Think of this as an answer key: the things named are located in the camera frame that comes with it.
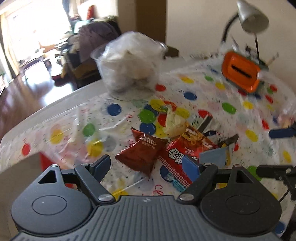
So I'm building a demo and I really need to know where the red chip snack bag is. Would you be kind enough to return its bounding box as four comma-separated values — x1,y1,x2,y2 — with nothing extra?
159,123,217,188

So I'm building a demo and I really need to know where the silver foil snack bar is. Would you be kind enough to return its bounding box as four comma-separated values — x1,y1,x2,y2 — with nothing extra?
198,115,212,133

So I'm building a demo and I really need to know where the dark red snack packet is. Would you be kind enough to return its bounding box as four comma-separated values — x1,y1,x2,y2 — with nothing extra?
115,128,168,177

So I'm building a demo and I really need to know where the pale yellow snack wrapper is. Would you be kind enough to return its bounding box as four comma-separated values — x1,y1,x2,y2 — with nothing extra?
163,108,186,138

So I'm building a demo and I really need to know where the red cardboard box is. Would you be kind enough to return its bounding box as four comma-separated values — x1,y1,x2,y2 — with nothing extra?
39,153,76,189

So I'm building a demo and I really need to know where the balloon pattern tablecloth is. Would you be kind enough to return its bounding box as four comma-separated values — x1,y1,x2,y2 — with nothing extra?
1,59,295,240

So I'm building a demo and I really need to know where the orange tissue box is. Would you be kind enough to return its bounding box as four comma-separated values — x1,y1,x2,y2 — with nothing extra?
221,51,269,94

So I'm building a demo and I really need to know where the silver desk lamp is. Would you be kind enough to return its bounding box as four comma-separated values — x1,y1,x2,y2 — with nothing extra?
221,0,269,60

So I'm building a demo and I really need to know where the clear plastic cup with bag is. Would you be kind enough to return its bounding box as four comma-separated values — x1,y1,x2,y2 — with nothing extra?
91,31,168,101

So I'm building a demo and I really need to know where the purple blanket on chair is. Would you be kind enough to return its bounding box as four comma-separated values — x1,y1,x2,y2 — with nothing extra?
78,21,121,62

